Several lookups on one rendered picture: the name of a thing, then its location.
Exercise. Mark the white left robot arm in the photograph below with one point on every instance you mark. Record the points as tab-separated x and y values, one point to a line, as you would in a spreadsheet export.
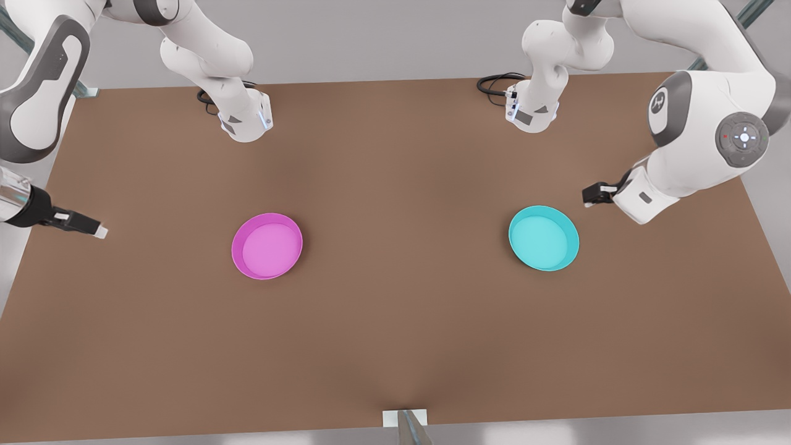
710	123

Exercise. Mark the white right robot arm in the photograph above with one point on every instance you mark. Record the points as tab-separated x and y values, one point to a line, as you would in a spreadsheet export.
37	93

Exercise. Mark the blue plate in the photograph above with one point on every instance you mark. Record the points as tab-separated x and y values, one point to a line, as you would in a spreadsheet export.
543	238

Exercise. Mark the pink plate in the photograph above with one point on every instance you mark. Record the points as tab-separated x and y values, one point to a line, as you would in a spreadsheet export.
267	246

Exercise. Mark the silver frame post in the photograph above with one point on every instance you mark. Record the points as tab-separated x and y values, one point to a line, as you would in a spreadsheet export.
409	426
751	12
18	34

